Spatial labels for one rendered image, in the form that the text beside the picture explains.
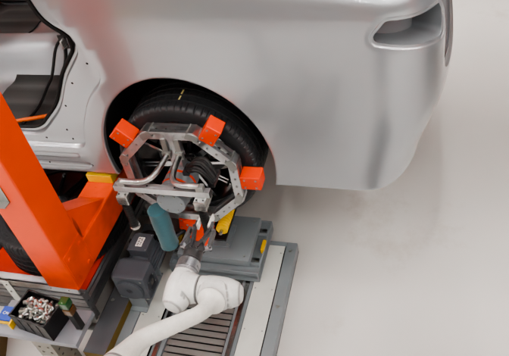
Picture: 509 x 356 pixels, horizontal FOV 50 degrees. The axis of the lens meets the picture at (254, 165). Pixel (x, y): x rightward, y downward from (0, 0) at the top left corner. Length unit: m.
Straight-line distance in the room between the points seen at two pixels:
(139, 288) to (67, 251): 0.44
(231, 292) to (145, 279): 0.85
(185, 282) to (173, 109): 0.72
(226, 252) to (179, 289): 0.93
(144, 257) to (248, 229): 0.58
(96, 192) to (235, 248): 0.77
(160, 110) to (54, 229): 0.65
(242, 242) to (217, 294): 1.03
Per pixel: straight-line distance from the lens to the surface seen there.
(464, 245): 3.21
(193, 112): 2.26
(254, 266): 2.91
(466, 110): 4.08
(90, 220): 2.65
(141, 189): 2.26
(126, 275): 2.74
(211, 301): 1.92
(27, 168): 2.23
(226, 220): 2.63
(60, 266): 2.51
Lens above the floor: 2.47
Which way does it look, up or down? 42 degrees down
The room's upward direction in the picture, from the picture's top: 11 degrees counter-clockwise
